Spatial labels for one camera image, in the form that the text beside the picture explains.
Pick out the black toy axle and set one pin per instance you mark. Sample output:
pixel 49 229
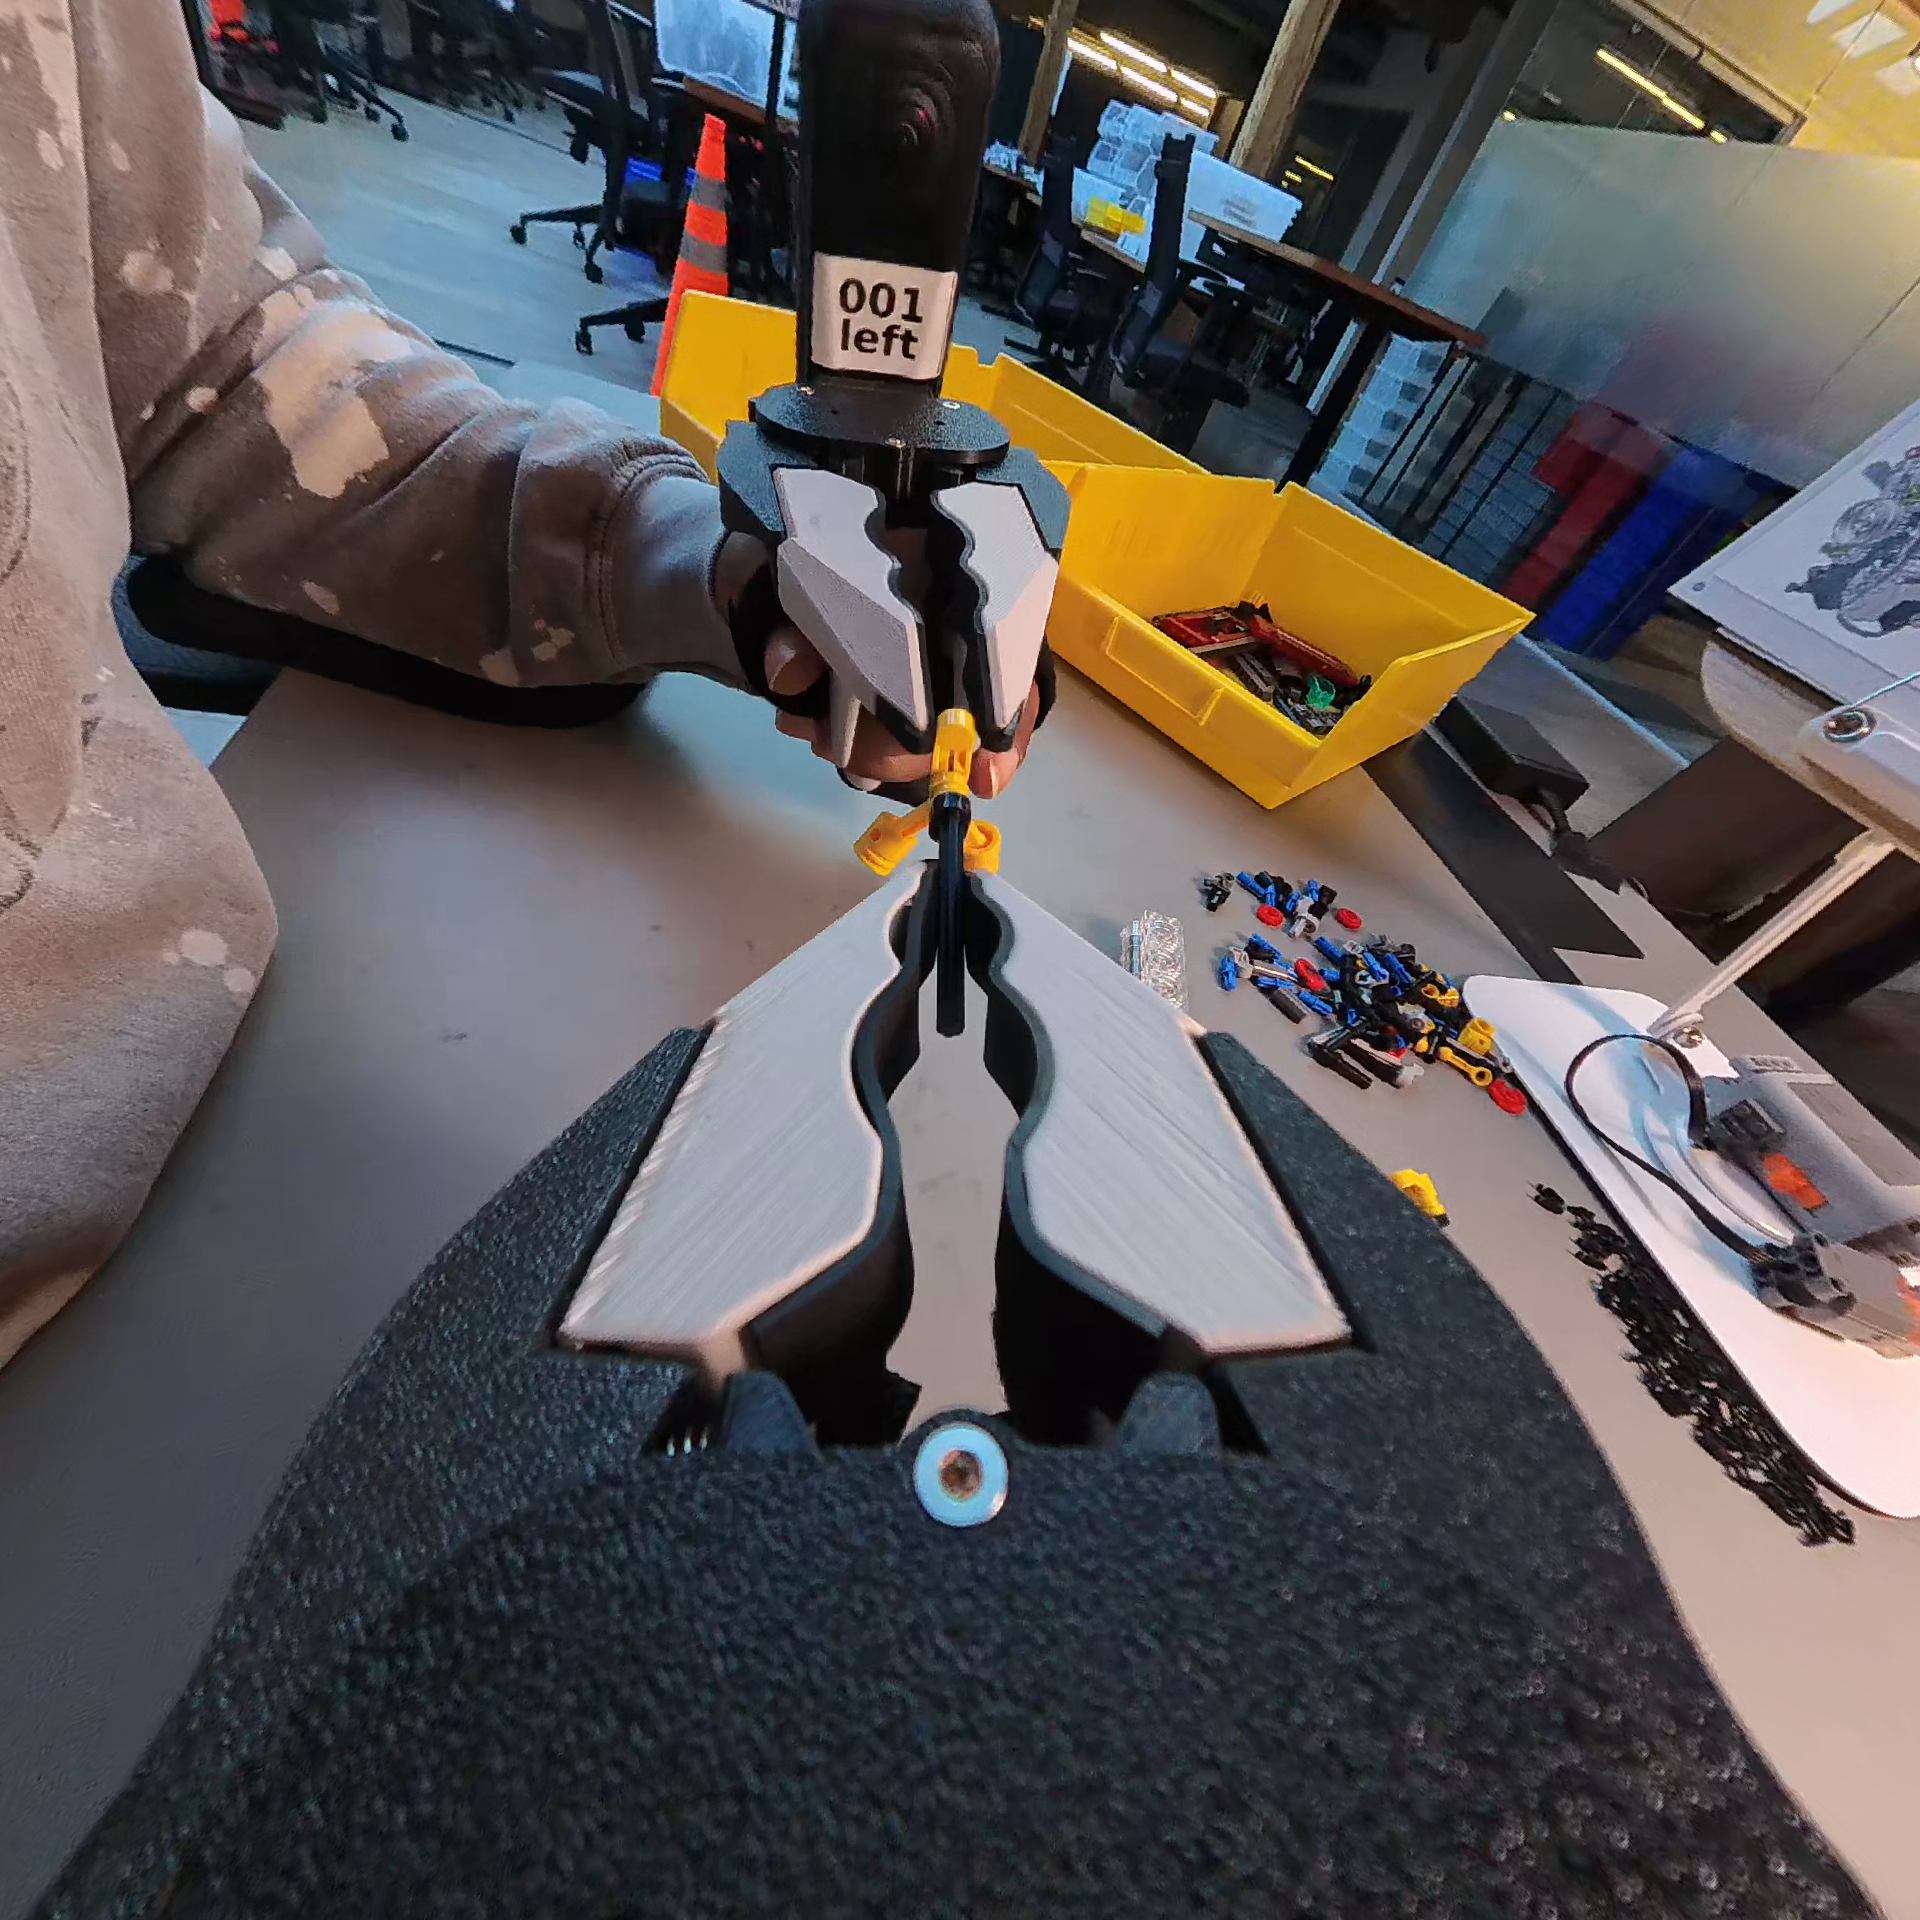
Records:
pixel 951 933

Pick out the wooden high table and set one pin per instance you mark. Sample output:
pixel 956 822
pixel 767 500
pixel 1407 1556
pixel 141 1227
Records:
pixel 1321 269

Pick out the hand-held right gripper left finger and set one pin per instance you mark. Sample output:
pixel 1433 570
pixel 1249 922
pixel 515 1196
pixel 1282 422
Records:
pixel 748 1171

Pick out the grey desk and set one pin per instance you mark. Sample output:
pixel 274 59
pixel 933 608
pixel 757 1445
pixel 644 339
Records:
pixel 452 933

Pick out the yellow bin with toy parts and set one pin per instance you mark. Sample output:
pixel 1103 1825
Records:
pixel 1172 673

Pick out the heap of black toy pins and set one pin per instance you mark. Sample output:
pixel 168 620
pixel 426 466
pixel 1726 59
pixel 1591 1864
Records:
pixel 1695 1367

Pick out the clear toy brick grey rod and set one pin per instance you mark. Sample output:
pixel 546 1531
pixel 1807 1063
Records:
pixel 1155 961

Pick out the black office chair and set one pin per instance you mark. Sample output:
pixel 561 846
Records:
pixel 1188 301
pixel 614 153
pixel 1058 269

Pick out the stack of red blue bins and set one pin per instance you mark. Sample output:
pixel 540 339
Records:
pixel 1635 523

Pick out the pile of colourful toy pieces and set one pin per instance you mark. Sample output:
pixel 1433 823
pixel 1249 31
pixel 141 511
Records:
pixel 1380 1004

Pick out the person's left hand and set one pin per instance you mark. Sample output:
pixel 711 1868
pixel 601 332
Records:
pixel 870 773

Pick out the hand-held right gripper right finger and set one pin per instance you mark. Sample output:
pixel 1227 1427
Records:
pixel 1155 1188

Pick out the grey drawer rack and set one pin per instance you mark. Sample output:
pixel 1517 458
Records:
pixel 1442 466

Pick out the toy building instruction booklet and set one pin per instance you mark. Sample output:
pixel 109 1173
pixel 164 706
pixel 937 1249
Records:
pixel 1845 570

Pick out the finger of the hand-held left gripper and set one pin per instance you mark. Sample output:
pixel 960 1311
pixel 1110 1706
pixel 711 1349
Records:
pixel 846 600
pixel 1025 600

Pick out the yellow and black axle assembly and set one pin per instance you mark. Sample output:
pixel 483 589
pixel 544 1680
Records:
pixel 1421 1195

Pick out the red and black toy parts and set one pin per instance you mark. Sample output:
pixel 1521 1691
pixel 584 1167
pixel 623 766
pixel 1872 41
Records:
pixel 1262 661

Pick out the orange traffic cone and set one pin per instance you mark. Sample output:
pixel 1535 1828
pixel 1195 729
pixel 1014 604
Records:
pixel 697 257

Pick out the wooden support post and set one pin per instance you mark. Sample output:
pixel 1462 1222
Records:
pixel 1286 78

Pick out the grey toy motor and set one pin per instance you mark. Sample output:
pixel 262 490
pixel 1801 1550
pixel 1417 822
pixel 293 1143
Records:
pixel 1845 1291

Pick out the yellow toy crank piece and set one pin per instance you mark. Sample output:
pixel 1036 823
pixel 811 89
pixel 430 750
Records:
pixel 983 846

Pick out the yellow toy piston with rod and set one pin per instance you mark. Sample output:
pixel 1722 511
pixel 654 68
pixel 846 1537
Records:
pixel 886 846

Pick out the yellow plastic bin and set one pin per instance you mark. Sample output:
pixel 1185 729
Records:
pixel 720 346

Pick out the person's left forearm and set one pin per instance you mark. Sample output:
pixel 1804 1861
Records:
pixel 483 511

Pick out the black power adapter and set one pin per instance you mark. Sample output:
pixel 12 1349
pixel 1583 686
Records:
pixel 1506 750

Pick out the black chair armrest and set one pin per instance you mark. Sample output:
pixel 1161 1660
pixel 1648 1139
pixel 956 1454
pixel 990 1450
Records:
pixel 378 661

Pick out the grey toy battery box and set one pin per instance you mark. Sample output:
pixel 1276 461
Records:
pixel 1829 1125

